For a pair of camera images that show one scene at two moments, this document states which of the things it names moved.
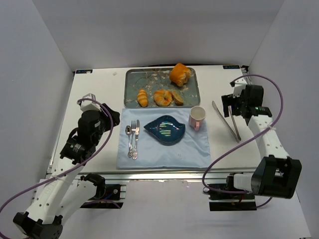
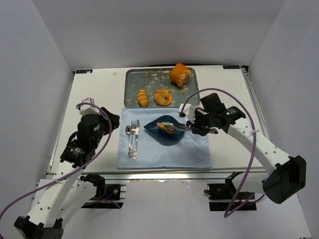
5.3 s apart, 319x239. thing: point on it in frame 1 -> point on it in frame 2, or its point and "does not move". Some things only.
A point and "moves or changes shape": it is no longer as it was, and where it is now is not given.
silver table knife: [137, 130] does not move
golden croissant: [162, 97] does not move
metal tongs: [238, 137] moves or changes shape
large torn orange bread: [179, 73] does not move
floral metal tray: [151, 79] does not move
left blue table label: [83, 71] does not move
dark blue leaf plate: [165, 129] does not move
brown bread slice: [177, 99] -> [162, 127]
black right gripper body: [232, 104] -> [197, 127]
